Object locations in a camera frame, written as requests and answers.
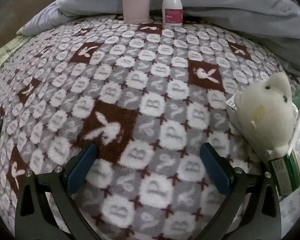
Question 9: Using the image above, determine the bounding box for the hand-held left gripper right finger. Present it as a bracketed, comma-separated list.
[200, 142, 282, 240]

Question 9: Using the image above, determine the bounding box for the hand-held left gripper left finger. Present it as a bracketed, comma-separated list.
[14, 143, 100, 240]

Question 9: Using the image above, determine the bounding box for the green white carton box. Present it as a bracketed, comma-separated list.
[268, 152, 300, 197]

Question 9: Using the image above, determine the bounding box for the white plush toy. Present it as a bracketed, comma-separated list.
[234, 72, 299, 158]

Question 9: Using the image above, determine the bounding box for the white orange packet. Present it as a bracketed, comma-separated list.
[279, 189, 300, 222]

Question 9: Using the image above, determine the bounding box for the printed fleece blanket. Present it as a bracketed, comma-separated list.
[0, 14, 300, 240]

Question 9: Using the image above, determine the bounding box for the green plaid sheet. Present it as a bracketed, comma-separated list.
[0, 29, 30, 78]

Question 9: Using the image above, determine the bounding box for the grey-blue duvet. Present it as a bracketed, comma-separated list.
[16, 0, 300, 80]

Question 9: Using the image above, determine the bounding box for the white pill bottle pink label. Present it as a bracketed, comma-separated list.
[162, 0, 183, 26]

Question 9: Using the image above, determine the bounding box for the pink insulated bottle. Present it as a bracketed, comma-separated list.
[122, 0, 153, 25]

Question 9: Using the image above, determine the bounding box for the brown headboard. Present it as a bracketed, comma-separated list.
[0, 0, 62, 55]

